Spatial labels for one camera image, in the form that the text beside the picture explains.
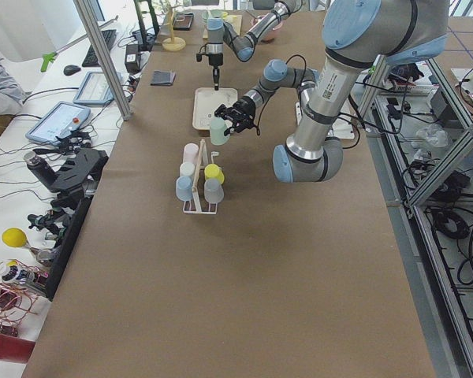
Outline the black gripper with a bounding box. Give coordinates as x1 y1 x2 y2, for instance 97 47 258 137
207 54 224 91
214 97 256 136

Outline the green cup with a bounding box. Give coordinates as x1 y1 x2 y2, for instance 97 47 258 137
210 117 229 146

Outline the cream rabbit tray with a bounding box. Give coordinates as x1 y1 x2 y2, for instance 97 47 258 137
192 87 238 131

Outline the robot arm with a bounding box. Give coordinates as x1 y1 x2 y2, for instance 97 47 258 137
196 1 303 91
214 1 449 183

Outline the pink cup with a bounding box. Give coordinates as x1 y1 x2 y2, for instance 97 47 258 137
183 143 199 165

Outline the yellow cup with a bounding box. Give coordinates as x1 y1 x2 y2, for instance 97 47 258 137
203 163 225 185

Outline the cream cup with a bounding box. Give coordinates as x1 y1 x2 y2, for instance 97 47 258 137
179 161 196 179

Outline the grey cup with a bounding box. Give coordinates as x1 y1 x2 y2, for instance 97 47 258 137
204 178 224 204

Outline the blue cup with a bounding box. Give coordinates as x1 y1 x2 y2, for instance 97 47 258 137
175 176 192 202

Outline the wooden stand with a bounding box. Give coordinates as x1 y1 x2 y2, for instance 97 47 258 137
162 4 186 52

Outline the grey folded cloth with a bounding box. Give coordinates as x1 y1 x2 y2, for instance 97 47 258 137
150 70 177 87

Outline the stack of bowls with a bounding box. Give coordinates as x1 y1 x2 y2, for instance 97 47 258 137
202 9 228 20

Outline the teach pendant tablet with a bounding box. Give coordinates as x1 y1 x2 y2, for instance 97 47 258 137
73 72 114 107
25 102 91 144

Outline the black keyboard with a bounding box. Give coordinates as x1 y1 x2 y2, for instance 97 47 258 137
81 28 118 68

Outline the black computer mouse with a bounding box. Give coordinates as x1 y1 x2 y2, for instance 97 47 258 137
63 65 81 76

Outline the black device stand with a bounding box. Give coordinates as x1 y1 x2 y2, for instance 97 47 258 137
24 148 109 215

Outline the yellow ball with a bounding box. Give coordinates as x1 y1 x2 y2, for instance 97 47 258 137
2 228 28 248

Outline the red cylinder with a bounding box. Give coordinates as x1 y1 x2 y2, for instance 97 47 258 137
0 334 35 363

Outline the white wire cup rack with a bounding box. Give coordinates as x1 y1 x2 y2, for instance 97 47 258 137
182 138 219 215

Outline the aluminium frame post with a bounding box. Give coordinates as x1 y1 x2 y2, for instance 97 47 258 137
73 0 132 120

